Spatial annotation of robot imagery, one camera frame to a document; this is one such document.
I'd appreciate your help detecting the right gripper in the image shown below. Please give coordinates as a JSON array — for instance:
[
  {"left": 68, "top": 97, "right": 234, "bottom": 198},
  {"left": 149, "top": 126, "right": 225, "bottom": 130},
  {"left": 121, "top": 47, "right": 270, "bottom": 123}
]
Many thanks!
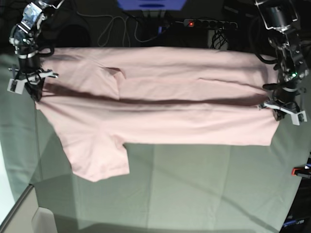
[{"left": 7, "top": 66, "right": 59, "bottom": 102}]

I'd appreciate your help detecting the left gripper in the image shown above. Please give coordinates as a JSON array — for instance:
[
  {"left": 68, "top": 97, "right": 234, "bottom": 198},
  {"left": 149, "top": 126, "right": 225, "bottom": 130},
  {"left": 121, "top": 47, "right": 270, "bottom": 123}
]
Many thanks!
[{"left": 258, "top": 83, "right": 307, "bottom": 125}]

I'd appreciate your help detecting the pink t-shirt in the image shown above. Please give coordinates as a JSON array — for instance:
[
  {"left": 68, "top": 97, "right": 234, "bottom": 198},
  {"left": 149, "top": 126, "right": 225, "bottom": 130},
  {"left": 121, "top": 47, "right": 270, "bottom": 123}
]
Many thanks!
[{"left": 36, "top": 47, "right": 278, "bottom": 182}]

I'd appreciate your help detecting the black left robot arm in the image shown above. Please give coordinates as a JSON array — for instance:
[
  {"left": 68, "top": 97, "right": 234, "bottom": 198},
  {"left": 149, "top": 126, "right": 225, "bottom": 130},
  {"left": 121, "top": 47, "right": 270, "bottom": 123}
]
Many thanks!
[{"left": 254, "top": 0, "right": 310, "bottom": 126}]

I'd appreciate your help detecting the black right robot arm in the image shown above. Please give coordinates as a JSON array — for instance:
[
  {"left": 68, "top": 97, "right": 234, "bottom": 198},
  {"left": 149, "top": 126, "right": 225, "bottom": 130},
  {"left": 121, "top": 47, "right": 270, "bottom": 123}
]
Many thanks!
[{"left": 7, "top": 0, "right": 63, "bottom": 102}]

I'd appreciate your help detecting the black round stool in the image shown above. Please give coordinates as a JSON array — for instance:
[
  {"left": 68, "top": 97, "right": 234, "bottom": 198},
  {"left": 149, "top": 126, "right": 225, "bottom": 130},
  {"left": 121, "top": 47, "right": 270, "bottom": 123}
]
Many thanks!
[{"left": 56, "top": 24, "right": 91, "bottom": 48}]

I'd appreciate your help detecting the orange clamp right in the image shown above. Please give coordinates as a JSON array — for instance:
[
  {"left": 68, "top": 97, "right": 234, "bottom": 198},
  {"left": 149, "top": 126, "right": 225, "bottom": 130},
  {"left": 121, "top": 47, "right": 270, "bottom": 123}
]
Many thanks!
[{"left": 292, "top": 166, "right": 311, "bottom": 179}]

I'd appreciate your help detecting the black power strip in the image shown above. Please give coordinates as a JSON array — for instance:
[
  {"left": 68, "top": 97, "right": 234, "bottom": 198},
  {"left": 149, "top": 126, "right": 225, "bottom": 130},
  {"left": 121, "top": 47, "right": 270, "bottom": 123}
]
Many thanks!
[{"left": 183, "top": 19, "right": 238, "bottom": 31}]

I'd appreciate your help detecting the blue box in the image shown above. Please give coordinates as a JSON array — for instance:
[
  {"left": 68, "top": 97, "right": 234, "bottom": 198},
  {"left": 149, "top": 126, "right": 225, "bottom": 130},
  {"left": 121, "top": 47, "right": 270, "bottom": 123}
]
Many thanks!
[{"left": 117, "top": 0, "right": 186, "bottom": 11}]

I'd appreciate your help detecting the white bin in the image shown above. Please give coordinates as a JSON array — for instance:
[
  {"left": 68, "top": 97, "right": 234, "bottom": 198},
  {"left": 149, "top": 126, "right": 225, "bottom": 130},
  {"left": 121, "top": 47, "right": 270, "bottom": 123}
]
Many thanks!
[{"left": 0, "top": 184, "right": 58, "bottom": 233}]

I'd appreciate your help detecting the green table cloth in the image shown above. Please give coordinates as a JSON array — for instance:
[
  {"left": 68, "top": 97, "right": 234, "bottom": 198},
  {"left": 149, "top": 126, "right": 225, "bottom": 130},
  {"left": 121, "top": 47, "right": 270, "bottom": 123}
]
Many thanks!
[{"left": 0, "top": 50, "right": 311, "bottom": 233}]

